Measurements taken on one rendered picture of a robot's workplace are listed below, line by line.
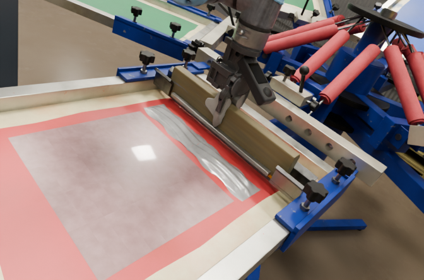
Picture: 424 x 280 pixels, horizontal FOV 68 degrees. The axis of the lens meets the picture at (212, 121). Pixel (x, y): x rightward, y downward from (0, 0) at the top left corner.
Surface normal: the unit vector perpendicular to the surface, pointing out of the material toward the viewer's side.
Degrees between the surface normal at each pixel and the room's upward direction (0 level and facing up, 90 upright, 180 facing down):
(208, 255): 0
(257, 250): 0
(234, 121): 90
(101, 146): 0
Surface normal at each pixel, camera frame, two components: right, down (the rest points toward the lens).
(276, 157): -0.66, 0.19
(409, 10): -0.09, -0.58
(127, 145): 0.31, -0.81
